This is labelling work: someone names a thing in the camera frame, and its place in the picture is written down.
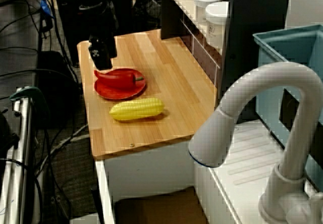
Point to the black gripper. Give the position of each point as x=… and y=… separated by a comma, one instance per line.
x=101, y=22

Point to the red toy pepper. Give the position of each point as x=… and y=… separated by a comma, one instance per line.
x=118, y=80

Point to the yellow toy corn cob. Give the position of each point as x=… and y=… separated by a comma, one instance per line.
x=136, y=109

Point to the red round plate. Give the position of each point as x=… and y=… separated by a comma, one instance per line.
x=116, y=94

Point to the black equipment case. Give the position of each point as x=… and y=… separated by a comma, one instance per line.
x=65, y=19

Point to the blue tape piece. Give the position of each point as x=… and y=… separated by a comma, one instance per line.
x=46, y=7

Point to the beige wooden shelf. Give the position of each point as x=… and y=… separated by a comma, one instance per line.
x=184, y=4

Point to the dark tile backsplash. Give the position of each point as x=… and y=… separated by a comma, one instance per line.
x=202, y=55

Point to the white lidded plastic jar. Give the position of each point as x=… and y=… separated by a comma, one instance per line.
x=217, y=24
x=202, y=4

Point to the white toy kitchen cabinet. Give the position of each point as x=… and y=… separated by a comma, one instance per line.
x=151, y=168

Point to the brown cardboard sheet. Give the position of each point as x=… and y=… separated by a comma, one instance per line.
x=161, y=206

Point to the teal plastic bin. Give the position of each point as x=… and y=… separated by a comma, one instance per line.
x=282, y=52

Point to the white toy sink unit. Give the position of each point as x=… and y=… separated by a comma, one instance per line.
x=252, y=158

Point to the dark grey upright kitchen post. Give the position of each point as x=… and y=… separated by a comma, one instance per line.
x=252, y=19
x=169, y=19

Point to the silver aluminium frame rail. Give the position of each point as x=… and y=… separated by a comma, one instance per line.
x=25, y=145

